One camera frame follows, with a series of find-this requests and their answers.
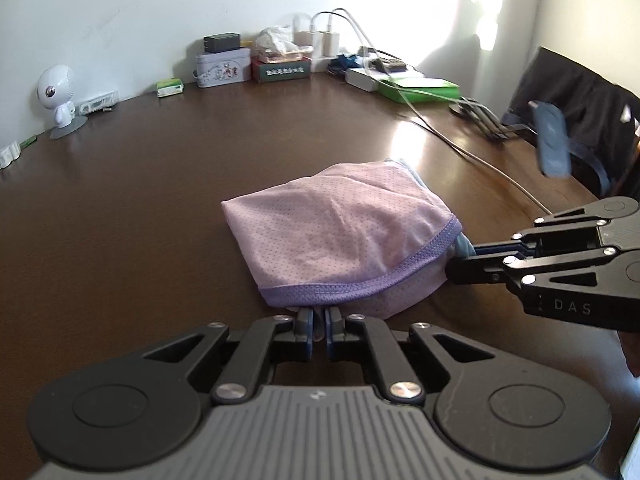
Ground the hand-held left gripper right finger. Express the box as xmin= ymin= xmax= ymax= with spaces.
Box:
xmin=325 ymin=307 xmax=496 ymax=405

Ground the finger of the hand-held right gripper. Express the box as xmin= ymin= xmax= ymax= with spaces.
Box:
xmin=444 ymin=247 xmax=627 ymax=287
xmin=472 ymin=202 xmax=609 ymax=257

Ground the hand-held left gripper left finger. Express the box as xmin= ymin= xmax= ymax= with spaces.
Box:
xmin=142 ymin=307 xmax=316 ymax=406

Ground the pink and blue tank top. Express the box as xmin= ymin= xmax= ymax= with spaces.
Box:
xmin=221 ymin=158 xmax=476 ymax=322

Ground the black chair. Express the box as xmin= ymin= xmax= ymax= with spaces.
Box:
xmin=499 ymin=46 xmax=640 ymax=199

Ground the green flat box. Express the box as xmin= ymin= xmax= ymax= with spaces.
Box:
xmin=377 ymin=77 xmax=461 ymax=104

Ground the white power strip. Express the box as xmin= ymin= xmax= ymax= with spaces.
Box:
xmin=344 ymin=67 xmax=381 ymax=92

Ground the blue pouch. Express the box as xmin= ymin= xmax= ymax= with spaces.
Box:
xmin=329 ymin=52 xmax=372 ymax=72

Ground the dark tissue box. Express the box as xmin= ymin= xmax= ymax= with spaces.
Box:
xmin=250 ymin=55 xmax=311 ymax=84

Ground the white charger adapter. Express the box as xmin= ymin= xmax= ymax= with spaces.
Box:
xmin=293 ymin=29 xmax=319 ymax=59
xmin=317 ymin=31 xmax=341 ymax=59

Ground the printed tin box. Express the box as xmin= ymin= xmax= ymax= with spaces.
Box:
xmin=194 ymin=49 xmax=252 ymax=89

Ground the crumpled plastic bag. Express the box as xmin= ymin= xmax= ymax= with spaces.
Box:
xmin=254 ymin=24 xmax=302 ymax=61

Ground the small black box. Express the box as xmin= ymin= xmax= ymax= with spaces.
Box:
xmin=203 ymin=32 xmax=241 ymax=55

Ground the flat white device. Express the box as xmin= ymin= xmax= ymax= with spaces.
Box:
xmin=77 ymin=90 xmax=119 ymax=114

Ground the white robot figure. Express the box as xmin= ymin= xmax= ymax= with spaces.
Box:
xmin=36 ymin=63 xmax=89 ymax=140

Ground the white cable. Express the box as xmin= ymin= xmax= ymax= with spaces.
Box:
xmin=309 ymin=7 xmax=554 ymax=214

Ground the black cable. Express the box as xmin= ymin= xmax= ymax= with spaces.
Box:
xmin=449 ymin=96 xmax=507 ymax=142

